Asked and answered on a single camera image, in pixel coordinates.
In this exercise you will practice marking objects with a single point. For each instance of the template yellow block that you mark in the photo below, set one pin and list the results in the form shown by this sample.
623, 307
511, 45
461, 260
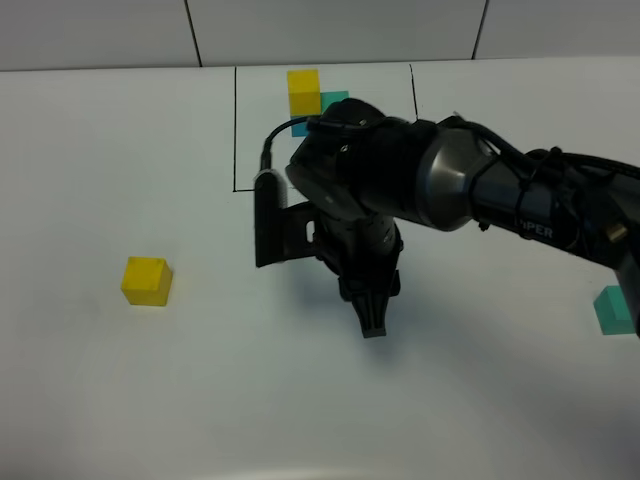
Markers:
304, 92

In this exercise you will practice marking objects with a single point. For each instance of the template green block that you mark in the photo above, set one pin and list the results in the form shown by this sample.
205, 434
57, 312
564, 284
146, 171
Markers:
330, 97

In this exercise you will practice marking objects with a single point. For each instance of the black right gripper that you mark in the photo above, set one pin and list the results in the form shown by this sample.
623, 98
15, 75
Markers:
363, 254

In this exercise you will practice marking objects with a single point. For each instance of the green cube block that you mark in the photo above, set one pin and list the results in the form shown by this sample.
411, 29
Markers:
612, 312

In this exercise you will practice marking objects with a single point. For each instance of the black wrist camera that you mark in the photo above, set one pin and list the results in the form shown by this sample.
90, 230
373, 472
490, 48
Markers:
280, 231

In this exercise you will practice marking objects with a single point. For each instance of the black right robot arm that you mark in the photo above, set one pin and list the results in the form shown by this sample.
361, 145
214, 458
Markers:
364, 171

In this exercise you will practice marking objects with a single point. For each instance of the yellow cube block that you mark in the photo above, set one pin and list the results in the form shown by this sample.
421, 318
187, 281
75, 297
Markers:
147, 281

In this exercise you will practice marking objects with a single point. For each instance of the template blue block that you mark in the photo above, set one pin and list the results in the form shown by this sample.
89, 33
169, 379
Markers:
299, 129

